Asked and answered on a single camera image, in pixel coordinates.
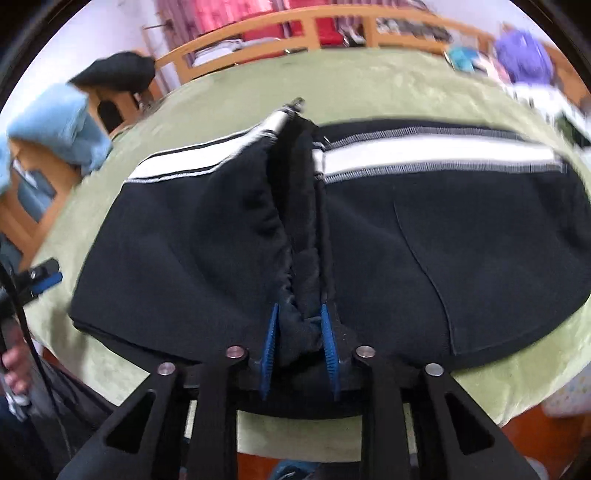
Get light blue fleece blanket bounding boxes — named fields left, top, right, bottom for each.
left=8, top=84, right=114, bottom=176

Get person's dark clothing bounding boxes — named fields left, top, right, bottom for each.
left=0, top=360, right=118, bottom=480

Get white flowered pillow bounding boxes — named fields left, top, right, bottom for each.
left=508, top=83, right=591, bottom=149

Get light blue fleece robe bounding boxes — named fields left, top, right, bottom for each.
left=0, top=134, right=14, bottom=197

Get black garment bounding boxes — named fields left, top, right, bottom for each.
left=69, top=52, right=157, bottom=95

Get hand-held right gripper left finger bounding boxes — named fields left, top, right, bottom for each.
left=58, top=302, right=282, bottom=480

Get red chair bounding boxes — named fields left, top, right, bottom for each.
left=288, top=0, right=346, bottom=47
left=240, top=0, right=286, bottom=43

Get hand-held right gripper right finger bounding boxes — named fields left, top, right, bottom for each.
left=320, top=302, right=541, bottom=480

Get dark small object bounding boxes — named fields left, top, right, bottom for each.
left=556, top=113, right=583, bottom=145

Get wooden bed frame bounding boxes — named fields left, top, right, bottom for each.
left=0, top=8, right=585, bottom=268

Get black pants with white stripe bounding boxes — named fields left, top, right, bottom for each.
left=69, top=97, right=591, bottom=421

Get red flowered curtain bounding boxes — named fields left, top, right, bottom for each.
left=154, top=0, right=222, bottom=35

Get purple plush toy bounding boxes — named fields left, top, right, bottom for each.
left=496, top=28, right=554, bottom=85

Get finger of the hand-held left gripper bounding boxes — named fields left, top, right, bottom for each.
left=28, top=258, right=61, bottom=280
left=31, top=272, right=64, bottom=297

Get white patterned bed sheet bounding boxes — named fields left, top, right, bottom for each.
left=541, top=376, right=591, bottom=418

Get person's left hand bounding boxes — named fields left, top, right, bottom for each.
left=0, top=344, right=34, bottom=408

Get black cable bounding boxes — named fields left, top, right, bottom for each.
left=0, top=263, right=77, bottom=462

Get green fleece blanket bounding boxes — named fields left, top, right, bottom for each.
left=21, top=46, right=591, bottom=462

